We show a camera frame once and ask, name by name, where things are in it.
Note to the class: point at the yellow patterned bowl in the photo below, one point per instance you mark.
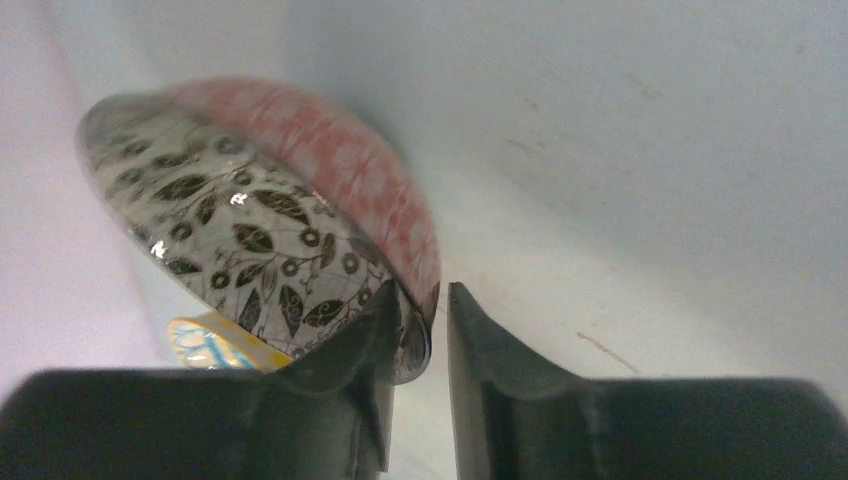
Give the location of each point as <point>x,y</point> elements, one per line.
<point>213,342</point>

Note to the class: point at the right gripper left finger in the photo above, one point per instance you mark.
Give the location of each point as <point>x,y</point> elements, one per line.
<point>326,416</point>

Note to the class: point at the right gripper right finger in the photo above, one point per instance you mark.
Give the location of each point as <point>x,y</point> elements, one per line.
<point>517,415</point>

